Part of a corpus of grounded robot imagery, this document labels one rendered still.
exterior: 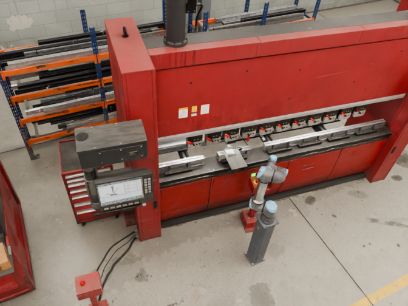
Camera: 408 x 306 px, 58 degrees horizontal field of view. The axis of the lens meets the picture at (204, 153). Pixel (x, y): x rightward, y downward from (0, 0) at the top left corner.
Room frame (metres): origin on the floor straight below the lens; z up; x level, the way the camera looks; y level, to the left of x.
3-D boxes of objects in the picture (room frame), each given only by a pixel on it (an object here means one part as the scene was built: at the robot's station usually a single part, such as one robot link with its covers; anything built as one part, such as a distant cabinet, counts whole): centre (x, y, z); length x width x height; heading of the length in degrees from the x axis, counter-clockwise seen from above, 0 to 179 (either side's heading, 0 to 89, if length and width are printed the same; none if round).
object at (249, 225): (2.59, -0.65, 0.06); 0.25 x 0.20 x 0.12; 17
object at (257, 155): (3.05, -0.90, 0.85); 3.00 x 0.21 x 0.04; 113
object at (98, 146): (1.91, 0.70, 1.53); 0.51 x 0.25 x 0.85; 111
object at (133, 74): (2.62, 0.69, 1.15); 0.85 x 0.25 x 2.30; 23
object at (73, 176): (2.58, 1.24, 0.50); 0.50 x 0.50 x 1.00; 23
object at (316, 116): (3.21, -1.18, 1.26); 0.15 x 0.09 x 0.17; 113
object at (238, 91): (3.09, -0.88, 1.74); 3.00 x 0.08 x 0.80; 113
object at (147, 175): (1.85, 0.62, 1.42); 0.45 x 0.12 x 0.36; 111
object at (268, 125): (2.98, -0.63, 1.26); 0.15 x 0.09 x 0.17; 113
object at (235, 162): (2.70, -0.34, 1.00); 0.26 x 0.18 x 0.01; 23
